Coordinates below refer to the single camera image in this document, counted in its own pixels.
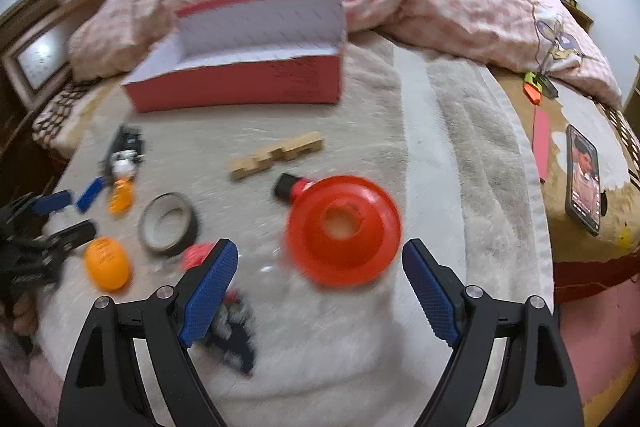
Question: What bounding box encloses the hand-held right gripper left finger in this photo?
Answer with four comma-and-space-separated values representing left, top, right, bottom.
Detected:
57, 238, 240, 427

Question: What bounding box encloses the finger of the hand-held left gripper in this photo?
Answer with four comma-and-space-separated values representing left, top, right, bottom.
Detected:
20, 190, 72, 216
46, 220, 97, 254

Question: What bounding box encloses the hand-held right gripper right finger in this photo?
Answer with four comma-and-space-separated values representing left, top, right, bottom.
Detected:
401, 238, 585, 427

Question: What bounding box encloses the clear red-label plastic bottle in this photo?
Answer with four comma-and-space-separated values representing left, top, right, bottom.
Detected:
181, 241, 281, 290

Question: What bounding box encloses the blue plastic piece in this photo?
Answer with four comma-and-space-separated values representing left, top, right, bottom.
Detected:
75, 177, 109, 214

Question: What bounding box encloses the printed orange ping pong ball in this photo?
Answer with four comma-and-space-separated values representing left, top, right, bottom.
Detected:
83, 237, 134, 292

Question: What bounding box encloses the black toy figure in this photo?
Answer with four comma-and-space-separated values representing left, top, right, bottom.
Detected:
204, 289, 259, 377

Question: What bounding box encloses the grey tape roll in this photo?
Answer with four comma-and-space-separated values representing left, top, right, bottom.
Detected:
138, 192, 199, 258

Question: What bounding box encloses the orange plastic funnel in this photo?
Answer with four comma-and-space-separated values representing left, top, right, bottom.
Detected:
286, 176, 402, 286

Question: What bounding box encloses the black and white toy robot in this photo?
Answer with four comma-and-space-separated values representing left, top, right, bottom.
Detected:
101, 125, 147, 182

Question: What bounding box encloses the small red black-capped bottle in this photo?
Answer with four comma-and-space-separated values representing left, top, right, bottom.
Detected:
272, 173, 313, 204

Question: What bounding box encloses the wooden puzzle block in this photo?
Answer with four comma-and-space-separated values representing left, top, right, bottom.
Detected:
228, 131, 324, 181

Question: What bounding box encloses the red cardboard shoe box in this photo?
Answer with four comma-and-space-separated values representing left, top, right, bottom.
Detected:
121, 0, 347, 114

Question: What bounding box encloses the person's left hand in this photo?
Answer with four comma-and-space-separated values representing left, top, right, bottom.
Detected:
11, 294, 38, 338

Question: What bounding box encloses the red paper strip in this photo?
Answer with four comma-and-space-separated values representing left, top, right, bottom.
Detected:
532, 107, 552, 184

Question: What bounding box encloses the black smartphone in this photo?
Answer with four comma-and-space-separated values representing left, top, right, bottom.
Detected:
565, 124, 602, 236

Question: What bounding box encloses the dark wooden headboard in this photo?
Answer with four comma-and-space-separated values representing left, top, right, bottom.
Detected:
0, 0, 231, 178

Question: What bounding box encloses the orange and green toy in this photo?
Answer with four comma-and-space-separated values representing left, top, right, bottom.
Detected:
521, 71, 560, 106

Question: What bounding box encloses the wooden side table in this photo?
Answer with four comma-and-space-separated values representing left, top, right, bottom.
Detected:
530, 0, 596, 32

